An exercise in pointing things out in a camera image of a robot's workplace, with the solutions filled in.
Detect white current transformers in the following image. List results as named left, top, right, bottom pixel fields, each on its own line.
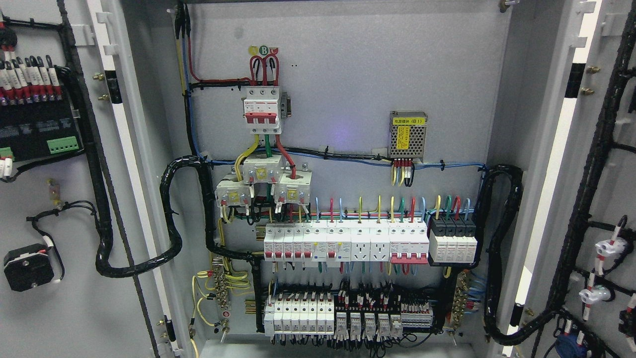
left=215, top=154, right=312, bottom=208

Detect black right wire harness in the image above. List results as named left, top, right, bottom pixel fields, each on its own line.
left=473, top=5, right=636, bottom=358

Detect white socket breaker row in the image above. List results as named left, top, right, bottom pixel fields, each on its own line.
left=263, top=220, right=429, bottom=268

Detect white rotary selector switch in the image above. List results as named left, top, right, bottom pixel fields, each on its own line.
left=3, top=243, right=54, bottom=292

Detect perforated metal power supply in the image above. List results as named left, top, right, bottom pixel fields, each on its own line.
left=388, top=111, right=427, bottom=159

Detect grey cabinet door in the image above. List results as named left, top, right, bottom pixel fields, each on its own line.
left=1, top=0, right=173, bottom=358
left=474, top=0, right=635, bottom=358

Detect black left wire harness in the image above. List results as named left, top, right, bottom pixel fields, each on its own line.
left=0, top=15, right=264, bottom=334

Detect lower relay terminal row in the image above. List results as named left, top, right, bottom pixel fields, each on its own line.
left=263, top=281, right=435, bottom=348

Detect red main circuit breaker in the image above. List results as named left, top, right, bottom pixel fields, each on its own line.
left=243, top=86, right=291, bottom=135

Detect black digital power meter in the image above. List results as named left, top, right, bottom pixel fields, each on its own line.
left=0, top=55, right=82, bottom=162

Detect black white surge protector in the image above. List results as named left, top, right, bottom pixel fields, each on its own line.
left=429, top=215, right=477, bottom=265

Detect black wire harness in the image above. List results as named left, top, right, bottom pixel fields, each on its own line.
left=473, top=5, right=636, bottom=358
left=0, top=15, right=264, bottom=334

